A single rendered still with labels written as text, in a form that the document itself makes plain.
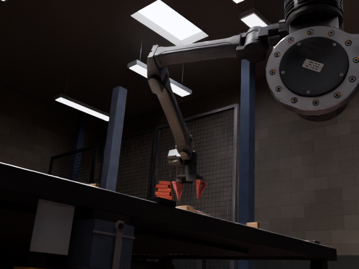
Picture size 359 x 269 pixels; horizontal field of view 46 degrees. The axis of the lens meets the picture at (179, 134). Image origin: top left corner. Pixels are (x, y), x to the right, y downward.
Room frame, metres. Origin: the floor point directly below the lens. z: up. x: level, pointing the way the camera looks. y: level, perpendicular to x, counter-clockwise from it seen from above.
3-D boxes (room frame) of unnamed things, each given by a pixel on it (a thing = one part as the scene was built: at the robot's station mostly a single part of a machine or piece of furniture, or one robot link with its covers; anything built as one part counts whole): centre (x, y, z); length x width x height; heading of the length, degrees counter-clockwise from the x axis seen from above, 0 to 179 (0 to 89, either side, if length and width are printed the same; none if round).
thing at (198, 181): (1.75, -0.09, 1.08); 0.07 x 0.07 x 0.09; 58
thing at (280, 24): (1.13, -0.30, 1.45); 0.09 x 0.08 x 0.12; 156
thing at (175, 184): (1.79, -0.03, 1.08); 0.07 x 0.07 x 0.09; 58
